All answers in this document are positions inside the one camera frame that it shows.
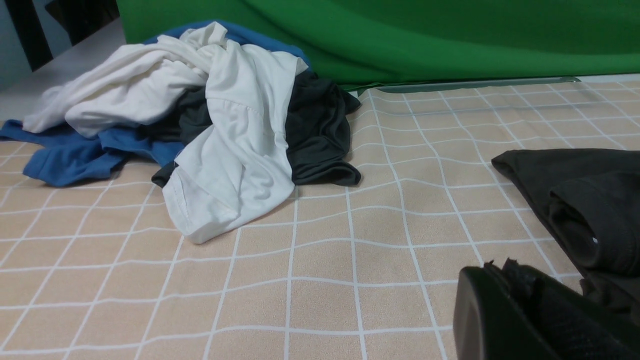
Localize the blue garment in pile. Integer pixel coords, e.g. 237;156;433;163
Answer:
0;20;313;188

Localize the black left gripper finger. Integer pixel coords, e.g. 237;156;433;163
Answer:
452;259;640;360

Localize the beige grid-pattern table mat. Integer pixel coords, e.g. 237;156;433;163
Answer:
0;79;639;360

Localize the green backdrop cloth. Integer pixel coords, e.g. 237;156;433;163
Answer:
118;0;640;87

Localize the dark gray garment in pile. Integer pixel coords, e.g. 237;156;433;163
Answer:
138;70;362;187

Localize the white garment in pile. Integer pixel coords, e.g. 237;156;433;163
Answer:
22;22;307;244

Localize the dark gray long-sleeve shirt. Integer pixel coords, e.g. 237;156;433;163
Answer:
491;148;640;325

